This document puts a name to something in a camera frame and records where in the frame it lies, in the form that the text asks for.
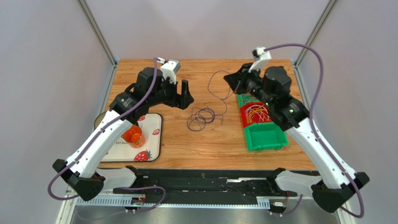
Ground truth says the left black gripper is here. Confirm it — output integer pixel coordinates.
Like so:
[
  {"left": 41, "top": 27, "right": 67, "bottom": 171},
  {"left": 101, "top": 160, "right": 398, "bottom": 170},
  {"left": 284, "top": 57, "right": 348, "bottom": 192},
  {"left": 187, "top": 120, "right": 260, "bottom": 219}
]
[{"left": 147, "top": 75, "right": 194, "bottom": 110}]

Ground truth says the white cable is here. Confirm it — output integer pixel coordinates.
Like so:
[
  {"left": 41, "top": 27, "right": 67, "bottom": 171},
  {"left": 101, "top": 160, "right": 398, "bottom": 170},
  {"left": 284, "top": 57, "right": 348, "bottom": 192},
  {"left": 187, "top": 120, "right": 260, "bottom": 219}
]
[{"left": 245, "top": 105, "right": 273, "bottom": 123}]

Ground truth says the orange cable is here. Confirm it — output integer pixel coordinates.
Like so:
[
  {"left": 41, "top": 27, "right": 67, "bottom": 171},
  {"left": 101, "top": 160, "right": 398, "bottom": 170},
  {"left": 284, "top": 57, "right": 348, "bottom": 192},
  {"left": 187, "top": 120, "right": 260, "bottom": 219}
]
[{"left": 245, "top": 105, "right": 268, "bottom": 123}]

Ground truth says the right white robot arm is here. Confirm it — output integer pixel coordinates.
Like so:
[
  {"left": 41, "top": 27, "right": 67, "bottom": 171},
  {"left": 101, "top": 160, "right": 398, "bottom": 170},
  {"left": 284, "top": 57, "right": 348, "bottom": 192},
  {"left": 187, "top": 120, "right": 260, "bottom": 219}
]
[{"left": 224, "top": 63, "right": 370, "bottom": 213}]

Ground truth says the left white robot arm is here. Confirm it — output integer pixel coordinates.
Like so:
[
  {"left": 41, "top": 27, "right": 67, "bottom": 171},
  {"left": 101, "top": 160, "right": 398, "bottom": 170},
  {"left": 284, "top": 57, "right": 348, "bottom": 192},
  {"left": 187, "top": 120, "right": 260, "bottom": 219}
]
[{"left": 48, "top": 64, "right": 194, "bottom": 201}]

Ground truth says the far green plastic bin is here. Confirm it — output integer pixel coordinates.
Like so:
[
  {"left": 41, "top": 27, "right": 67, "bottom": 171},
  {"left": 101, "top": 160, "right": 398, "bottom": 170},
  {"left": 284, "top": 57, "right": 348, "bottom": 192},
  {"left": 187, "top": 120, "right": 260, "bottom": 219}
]
[{"left": 237, "top": 94, "right": 259, "bottom": 108}]

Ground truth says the green plastic bin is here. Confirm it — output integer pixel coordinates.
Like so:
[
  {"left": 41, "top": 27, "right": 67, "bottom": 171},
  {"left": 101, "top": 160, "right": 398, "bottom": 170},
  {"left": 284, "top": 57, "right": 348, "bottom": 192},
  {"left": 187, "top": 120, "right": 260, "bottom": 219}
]
[
  {"left": 237, "top": 94, "right": 259, "bottom": 108},
  {"left": 243, "top": 122, "right": 289, "bottom": 151}
]

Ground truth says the red plastic bin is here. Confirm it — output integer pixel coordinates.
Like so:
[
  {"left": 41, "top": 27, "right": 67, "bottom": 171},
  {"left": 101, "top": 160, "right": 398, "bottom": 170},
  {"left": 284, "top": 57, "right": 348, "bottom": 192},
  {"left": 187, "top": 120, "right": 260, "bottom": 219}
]
[{"left": 240, "top": 102, "right": 272, "bottom": 128}]

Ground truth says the strawberry pattern tray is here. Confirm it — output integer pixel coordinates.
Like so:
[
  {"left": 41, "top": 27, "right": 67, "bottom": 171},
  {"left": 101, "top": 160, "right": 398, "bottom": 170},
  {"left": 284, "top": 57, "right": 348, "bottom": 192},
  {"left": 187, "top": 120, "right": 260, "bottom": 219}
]
[{"left": 102, "top": 113, "right": 163, "bottom": 162}]

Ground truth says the near green plastic bin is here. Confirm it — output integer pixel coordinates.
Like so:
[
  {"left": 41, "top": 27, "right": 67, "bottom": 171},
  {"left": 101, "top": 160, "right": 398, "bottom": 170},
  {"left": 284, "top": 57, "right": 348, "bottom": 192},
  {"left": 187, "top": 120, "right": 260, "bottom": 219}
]
[{"left": 243, "top": 122, "right": 289, "bottom": 151}]

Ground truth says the orange glass mug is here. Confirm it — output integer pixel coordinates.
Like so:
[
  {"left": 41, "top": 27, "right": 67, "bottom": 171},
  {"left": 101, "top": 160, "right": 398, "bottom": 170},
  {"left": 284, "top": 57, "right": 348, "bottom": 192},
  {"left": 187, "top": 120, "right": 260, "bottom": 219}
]
[{"left": 122, "top": 125, "right": 146, "bottom": 148}]

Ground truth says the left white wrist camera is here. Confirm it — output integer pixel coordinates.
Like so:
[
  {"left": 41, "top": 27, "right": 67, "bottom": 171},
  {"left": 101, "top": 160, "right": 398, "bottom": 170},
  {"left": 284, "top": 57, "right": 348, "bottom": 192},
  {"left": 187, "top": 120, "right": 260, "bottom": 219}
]
[{"left": 156, "top": 57, "right": 181, "bottom": 84}]

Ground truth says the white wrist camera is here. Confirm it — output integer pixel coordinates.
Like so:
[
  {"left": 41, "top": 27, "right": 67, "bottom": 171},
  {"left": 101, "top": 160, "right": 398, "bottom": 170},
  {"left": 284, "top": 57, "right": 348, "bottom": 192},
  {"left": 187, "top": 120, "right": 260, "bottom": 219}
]
[
  {"left": 156, "top": 57, "right": 181, "bottom": 84},
  {"left": 249, "top": 47, "right": 272, "bottom": 72}
]

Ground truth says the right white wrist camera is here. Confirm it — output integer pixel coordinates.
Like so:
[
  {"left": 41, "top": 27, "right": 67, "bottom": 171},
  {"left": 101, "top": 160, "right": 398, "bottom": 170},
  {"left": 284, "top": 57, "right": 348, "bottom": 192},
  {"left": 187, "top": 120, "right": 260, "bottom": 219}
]
[{"left": 249, "top": 47, "right": 272, "bottom": 72}]

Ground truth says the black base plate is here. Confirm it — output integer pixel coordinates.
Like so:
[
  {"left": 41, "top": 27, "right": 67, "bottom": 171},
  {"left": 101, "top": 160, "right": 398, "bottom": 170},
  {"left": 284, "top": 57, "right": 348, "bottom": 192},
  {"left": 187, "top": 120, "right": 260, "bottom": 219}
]
[{"left": 132, "top": 168, "right": 298, "bottom": 205}]

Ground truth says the right aluminium frame post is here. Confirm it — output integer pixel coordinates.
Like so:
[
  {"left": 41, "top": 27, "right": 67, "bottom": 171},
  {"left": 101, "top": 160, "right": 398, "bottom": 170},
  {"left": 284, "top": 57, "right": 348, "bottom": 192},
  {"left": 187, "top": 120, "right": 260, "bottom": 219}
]
[{"left": 294, "top": 0, "right": 339, "bottom": 68}]

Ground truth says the aluminium frame post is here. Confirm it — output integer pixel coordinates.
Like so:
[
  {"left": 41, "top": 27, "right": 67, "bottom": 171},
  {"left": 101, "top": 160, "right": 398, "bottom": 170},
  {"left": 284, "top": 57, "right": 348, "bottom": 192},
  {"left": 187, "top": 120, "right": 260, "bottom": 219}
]
[
  {"left": 77, "top": 0, "right": 118, "bottom": 68},
  {"left": 294, "top": 0, "right": 339, "bottom": 68}
]

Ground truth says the grey slotted cable duct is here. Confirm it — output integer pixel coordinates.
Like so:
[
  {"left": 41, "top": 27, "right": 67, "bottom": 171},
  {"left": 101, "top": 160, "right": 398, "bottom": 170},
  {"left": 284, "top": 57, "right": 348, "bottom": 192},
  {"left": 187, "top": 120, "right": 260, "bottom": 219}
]
[{"left": 76, "top": 196, "right": 270, "bottom": 210}]

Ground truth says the left aluminium frame post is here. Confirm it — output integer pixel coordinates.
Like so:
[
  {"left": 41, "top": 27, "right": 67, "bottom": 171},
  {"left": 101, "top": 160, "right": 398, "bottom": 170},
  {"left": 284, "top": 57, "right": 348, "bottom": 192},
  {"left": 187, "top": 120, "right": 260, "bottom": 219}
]
[{"left": 77, "top": 0, "right": 118, "bottom": 68}]

